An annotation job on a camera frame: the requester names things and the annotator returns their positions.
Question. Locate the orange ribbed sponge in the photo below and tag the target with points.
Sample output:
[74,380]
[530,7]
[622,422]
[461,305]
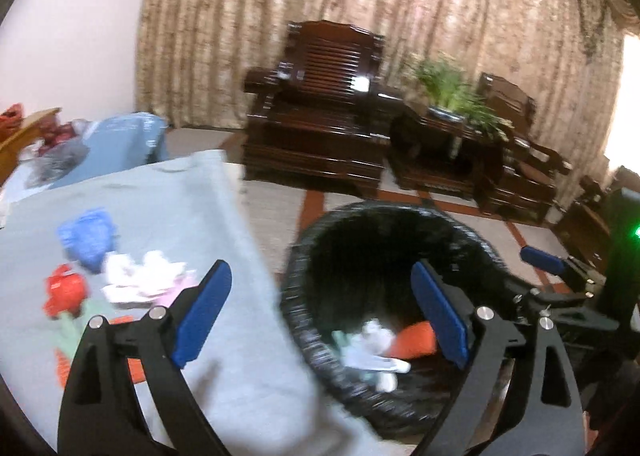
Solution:
[412,341]

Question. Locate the grey blue blanket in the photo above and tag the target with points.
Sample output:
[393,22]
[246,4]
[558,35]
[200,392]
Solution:
[200,216]

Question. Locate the red apple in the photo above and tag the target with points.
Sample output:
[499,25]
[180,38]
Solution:
[52,132]

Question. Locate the dark wooden furniture piece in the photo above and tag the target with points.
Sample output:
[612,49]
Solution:
[580,231]

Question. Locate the blue white ceramic pot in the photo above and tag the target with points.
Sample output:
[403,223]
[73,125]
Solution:
[445,113]

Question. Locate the pale pink wrapper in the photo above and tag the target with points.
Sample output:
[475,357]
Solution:
[180,292]

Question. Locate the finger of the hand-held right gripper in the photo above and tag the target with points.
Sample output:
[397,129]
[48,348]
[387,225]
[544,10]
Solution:
[542,258]
[575,311]

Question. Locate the dark wooden side table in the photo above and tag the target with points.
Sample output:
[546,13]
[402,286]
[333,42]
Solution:
[430,161]

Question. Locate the teal rubber glove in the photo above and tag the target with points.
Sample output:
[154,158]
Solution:
[67,331]

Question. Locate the black bagged trash bin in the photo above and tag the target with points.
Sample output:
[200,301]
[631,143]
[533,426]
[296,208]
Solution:
[350,256]

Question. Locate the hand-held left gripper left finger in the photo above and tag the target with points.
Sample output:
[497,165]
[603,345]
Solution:
[202,316]

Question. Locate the white tissue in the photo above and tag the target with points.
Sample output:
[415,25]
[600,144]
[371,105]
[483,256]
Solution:
[135,281]
[375,333]

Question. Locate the blue plastic bag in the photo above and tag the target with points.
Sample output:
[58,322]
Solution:
[87,236]

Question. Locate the dark wooden armchair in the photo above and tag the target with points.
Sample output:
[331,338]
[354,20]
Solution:
[515,186]
[310,146]

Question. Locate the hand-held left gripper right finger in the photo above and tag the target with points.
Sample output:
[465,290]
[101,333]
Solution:
[442,321]

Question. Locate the glass fruit bowl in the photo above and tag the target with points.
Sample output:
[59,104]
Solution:
[60,161]

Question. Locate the red plastic bag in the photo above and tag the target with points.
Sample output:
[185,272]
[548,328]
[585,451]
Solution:
[65,291]

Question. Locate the small white item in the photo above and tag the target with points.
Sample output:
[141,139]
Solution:
[286,73]

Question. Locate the green narcissus plant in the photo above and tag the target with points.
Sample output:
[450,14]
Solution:
[445,81]

